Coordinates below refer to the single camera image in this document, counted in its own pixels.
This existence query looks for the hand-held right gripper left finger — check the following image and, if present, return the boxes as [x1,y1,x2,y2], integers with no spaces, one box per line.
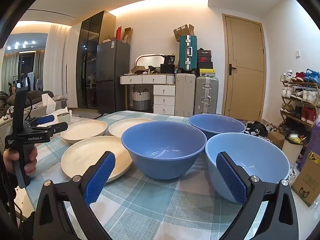
[34,151,117,240]

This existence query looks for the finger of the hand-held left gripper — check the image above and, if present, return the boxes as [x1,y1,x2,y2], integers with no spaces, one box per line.
[25,114,55,130]
[27,121,68,140]

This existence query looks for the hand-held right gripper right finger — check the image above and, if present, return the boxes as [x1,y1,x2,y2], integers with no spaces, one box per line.
[215,151,299,240]

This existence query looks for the cream round plate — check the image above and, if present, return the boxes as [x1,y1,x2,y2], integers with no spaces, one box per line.
[61,120,108,144]
[61,135,133,183]
[109,118,157,138]

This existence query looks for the light blue bowl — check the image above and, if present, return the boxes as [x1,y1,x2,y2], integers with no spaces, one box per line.
[205,133,290,203]

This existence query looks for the dark blue bowl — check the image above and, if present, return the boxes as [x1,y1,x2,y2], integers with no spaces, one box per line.
[189,114,246,140]
[121,122,207,180]

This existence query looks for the person's left hand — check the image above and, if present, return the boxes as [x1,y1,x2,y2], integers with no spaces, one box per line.
[2,145,38,177]

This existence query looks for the white tumbler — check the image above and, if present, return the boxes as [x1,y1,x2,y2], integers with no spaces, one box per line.
[57,113,72,125]

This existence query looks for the white paper bag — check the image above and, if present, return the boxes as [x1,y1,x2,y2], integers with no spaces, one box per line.
[41,93,57,113]

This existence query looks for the clothes rack with garments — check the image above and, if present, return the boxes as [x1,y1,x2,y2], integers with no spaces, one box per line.
[9,71,38,92]

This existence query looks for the pile of scattered shoes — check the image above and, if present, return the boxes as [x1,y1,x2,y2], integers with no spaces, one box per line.
[244,121,275,137]

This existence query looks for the teal plaid tablecloth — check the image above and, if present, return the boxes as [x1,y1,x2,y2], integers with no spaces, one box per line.
[24,110,269,240]

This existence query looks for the small brown cardboard box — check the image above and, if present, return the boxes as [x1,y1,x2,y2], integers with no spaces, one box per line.
[267,131,285,150]

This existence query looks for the white curtain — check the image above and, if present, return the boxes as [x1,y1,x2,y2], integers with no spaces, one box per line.
[45,24,69,98]

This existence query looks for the black glass cabinet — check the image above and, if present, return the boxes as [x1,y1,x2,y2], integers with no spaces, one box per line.
[76,10,117,110]

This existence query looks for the white trash bin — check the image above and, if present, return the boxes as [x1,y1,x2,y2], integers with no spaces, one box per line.
[282,135,304,165]

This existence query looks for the grey refrigerator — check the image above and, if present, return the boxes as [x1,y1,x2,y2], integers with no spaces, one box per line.
[96,40,131,114]

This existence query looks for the large printed cardboard box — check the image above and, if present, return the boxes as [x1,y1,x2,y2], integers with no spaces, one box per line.
[291,151,320,207]

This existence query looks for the silver suitcase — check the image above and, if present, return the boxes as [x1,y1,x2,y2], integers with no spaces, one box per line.
[194,76,219,115]

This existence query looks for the woven laundry basket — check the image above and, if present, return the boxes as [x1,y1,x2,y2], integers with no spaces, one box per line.
[132,90,151,110]

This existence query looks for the purple bag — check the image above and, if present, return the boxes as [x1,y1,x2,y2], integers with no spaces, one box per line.
[304,120,320,165]

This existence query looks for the beige suitcase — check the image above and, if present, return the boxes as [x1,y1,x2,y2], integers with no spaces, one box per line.
[175,73,196,117]

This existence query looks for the white dresser with drawers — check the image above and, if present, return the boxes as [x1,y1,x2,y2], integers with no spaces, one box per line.
[119,74,175,115]

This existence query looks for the rows of racked shoes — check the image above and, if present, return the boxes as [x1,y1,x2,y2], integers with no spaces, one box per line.
[280,69,320,125]

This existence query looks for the arched mirror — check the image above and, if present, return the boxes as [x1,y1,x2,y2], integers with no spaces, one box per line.
[135,54,167,74]

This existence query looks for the tall narrow cardboard box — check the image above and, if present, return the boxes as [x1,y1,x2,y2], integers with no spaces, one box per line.
[122,27,133,44]

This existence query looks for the gold metal shoe rack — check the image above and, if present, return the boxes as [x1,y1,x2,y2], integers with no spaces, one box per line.
[279,80,320,133]

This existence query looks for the tan wooden door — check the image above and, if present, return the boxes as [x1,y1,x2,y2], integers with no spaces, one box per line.
[222,14,266,120]

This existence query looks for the teal suitcase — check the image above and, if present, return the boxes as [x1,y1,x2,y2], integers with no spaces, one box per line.
[179,35,197,72]

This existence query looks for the open cardboard box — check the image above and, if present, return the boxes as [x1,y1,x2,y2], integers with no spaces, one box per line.
[173,24,195,42]

